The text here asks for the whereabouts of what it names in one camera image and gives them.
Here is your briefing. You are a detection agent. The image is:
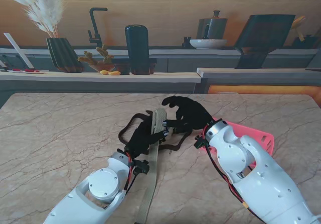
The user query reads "yellow kitchen utensil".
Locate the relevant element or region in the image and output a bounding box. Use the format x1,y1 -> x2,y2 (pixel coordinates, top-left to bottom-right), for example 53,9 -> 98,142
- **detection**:
290,15 -> 307,41

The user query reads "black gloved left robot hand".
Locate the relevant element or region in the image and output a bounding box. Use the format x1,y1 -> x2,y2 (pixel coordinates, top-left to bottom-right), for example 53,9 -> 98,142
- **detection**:
124,119 -> 169,159

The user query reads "small black holder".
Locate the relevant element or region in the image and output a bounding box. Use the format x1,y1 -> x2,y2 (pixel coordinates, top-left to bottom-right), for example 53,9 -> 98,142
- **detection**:
182,36 -> 196,49

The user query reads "red black arm cable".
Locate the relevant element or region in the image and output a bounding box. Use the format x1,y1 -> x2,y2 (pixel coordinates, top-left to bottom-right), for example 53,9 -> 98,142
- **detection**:
122,151 -> 137,194
202,125 -> 264,221

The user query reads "white leaning board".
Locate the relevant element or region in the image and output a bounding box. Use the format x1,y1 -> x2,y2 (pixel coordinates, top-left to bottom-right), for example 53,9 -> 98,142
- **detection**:
4,33 -> 35,69

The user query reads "dark angled range hood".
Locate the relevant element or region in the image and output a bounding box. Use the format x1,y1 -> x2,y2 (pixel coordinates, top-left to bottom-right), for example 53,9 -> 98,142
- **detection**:
234,14 -> 296,69

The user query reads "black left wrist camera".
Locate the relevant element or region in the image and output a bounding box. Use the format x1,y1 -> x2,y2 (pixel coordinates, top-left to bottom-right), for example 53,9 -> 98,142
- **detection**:
134,159 -> 150,176

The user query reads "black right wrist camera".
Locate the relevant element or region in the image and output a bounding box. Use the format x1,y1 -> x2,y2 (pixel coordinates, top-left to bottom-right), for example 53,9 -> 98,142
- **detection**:
194,135 -> 208,150

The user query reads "grey lidded jar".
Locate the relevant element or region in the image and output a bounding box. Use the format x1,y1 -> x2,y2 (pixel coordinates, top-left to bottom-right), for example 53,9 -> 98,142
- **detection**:
196,10 -> 229,40

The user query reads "dark blue rounded container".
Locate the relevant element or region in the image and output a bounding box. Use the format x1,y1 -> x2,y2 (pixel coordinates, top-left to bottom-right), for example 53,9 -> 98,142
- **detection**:
124,24 -> 150,71

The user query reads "beige woven belt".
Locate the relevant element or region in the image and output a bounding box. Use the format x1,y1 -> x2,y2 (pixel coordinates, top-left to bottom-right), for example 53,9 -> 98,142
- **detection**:
135,107 -> 174,224

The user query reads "red black right arm cable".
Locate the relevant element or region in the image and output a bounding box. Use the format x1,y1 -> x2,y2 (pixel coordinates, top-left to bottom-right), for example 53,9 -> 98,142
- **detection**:
202,125 -> 264,221

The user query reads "dark ribbed vase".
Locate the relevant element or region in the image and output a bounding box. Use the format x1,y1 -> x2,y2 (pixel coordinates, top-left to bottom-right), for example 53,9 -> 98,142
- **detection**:
46,37 -> 85,73

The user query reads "black kitchen faucet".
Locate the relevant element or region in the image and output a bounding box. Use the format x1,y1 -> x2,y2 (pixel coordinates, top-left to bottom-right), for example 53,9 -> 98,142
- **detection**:
87,7 -> 108,48

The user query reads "pink plastic storage basket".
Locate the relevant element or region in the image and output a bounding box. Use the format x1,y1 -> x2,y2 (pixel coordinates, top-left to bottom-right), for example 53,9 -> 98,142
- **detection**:
198,117 -> 274,170

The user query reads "grey kitchen counter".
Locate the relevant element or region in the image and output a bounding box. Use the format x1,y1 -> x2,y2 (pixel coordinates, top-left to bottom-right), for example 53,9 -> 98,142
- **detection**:
0,44 -> 321,101

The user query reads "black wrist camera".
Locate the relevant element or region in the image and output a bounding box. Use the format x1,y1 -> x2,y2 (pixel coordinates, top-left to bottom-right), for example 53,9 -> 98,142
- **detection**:
194,135 -> 208,150
134,159 -> 150,176

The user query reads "plate with red slices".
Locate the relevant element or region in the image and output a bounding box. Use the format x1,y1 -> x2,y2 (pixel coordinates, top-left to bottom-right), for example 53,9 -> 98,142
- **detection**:
7,68 -> 45,74

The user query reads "white pampas grass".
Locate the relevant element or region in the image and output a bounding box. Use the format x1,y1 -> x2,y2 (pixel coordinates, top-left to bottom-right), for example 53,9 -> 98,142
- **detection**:
0,0 -> 65,38

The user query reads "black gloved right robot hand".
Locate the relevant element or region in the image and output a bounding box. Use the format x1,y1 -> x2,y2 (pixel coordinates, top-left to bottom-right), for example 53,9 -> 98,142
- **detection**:
162,95 -> 214,134

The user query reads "dark utensil holder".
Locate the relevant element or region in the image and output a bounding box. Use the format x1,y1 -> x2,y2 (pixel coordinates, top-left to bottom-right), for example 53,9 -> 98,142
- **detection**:
292,34 -> 319,49

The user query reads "white ceramic bowl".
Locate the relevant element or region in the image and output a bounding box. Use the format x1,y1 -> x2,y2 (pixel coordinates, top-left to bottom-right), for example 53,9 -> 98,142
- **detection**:
189,39 -> 228,50

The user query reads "dark brown woven belt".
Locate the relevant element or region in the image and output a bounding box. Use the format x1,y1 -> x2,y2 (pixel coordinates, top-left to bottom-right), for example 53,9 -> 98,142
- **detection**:
117,110 -> 194,152

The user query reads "red black left arm cable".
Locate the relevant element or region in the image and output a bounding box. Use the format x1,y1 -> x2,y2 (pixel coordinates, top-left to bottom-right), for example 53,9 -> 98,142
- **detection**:
122,151 -> 137,194

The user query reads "yellow brown cactus plant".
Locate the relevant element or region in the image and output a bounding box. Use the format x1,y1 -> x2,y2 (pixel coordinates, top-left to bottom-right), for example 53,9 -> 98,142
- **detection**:
77,44 -> 116,73

